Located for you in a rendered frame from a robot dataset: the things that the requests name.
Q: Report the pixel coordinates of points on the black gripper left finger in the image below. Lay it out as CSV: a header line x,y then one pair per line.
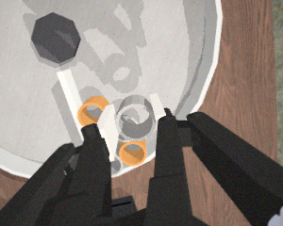
x,y
87,196

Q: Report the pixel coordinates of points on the grey hollow cylinder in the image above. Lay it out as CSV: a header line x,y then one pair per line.
x,y
135,132
116,166
133,115

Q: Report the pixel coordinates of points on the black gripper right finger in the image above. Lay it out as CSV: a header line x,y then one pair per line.
x,y
250,178

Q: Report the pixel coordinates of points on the orange hollow cylinder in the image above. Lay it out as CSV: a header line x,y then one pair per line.
x,y
133,158
84,117

